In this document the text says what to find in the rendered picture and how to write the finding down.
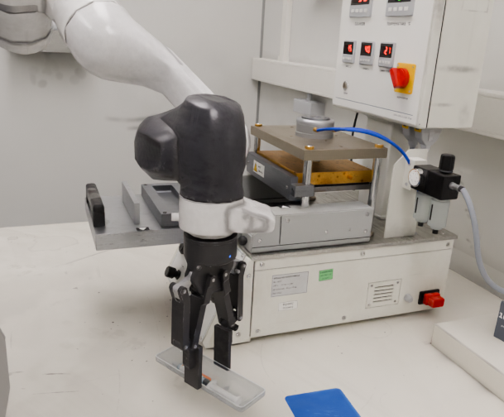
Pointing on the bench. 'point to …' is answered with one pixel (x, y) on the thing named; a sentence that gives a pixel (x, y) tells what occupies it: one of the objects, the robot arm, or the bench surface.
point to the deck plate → (353, 243)
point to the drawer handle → (95, 205)
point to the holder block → (162, 201)
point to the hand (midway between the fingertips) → (208, 357)
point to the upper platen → (324, 171)
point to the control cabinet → (409, 83)
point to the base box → (338, 288)
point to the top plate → (322, 140)
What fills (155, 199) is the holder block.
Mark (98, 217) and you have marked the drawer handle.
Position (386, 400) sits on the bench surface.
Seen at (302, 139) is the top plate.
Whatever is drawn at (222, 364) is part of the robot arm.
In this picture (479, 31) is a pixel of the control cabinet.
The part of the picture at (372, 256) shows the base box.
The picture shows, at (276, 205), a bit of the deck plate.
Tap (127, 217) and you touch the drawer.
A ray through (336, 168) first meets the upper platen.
